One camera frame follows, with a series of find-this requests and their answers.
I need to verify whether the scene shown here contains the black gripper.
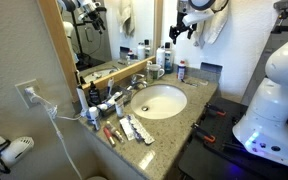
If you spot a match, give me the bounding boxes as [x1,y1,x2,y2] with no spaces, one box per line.
[168,19,199,45]

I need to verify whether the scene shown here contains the white towel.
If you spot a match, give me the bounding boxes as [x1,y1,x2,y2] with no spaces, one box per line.
[192,0,230,50]

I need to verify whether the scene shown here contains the blue mouthwash bottle black cap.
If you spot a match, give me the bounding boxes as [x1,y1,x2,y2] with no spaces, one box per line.
[163,42,175,74]

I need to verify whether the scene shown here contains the shaving can red cap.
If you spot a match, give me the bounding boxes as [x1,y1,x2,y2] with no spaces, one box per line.
[177,60,187,82]

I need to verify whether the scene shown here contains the dark box on backsplash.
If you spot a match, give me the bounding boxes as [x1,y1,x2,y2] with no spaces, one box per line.
[199,61,224,75]

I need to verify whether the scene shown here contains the white green mug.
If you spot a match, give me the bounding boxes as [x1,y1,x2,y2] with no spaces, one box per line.
[145,60,166,84]

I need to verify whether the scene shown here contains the dark razor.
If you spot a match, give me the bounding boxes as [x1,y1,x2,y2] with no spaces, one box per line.
[180,78,200,88]

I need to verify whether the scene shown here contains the wood framed mirror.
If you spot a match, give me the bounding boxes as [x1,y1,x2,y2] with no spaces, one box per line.
[37,0,165,103]

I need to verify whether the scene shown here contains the chrome faucet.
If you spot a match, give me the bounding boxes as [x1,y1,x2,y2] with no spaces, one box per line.
[126,73,149,92]

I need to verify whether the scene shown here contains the white oval sink basin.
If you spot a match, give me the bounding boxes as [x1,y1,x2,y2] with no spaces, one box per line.
[130,83,188,120]

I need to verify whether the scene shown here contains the black orange clamp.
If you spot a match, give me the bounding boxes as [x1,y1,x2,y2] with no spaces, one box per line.
[204,102,228,118]
[191,123,217,144]

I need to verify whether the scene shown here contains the black toiletry tray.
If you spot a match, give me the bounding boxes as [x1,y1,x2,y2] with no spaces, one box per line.
[93,85,134,118]

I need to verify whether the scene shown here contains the white blue toothbrush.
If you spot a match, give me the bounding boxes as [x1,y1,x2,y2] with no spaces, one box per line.
[106,77,116,99]

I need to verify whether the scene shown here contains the white toothpaste tube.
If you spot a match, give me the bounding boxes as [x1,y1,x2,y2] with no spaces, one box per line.
[97,91,123,111]

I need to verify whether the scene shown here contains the long silver blister pack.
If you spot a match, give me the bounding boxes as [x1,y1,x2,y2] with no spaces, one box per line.
[127,113,156,146]

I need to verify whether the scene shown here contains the black pump bottle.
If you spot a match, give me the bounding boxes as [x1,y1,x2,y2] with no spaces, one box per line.
[88,80,102,106]

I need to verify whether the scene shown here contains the brown cosmetic tube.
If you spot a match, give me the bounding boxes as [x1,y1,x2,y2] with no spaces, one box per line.
[105,120,126,144]

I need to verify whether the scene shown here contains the white electric toothbrush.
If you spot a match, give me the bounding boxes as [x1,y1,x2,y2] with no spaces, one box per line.
[75,84,90,118]

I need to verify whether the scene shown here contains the white blue deodorant stick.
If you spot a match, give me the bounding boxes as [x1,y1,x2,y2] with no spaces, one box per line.
[85,106,102,132]

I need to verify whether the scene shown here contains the red lipstick tube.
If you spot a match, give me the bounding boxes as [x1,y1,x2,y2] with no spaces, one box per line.
[102,126,117,148]

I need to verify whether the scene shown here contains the white hair dryer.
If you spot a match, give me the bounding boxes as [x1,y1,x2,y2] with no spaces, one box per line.
[0,129,36,180]

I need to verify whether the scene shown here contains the black camera on tripod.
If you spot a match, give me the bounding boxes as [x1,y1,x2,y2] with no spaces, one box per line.
[271,0,288,34]

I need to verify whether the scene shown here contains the white plug with cable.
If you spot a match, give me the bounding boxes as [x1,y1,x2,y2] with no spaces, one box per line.
[24,86,85,180]

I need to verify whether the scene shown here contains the white wall outlet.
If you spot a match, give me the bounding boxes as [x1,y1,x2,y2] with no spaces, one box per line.
[14,78,43,110]

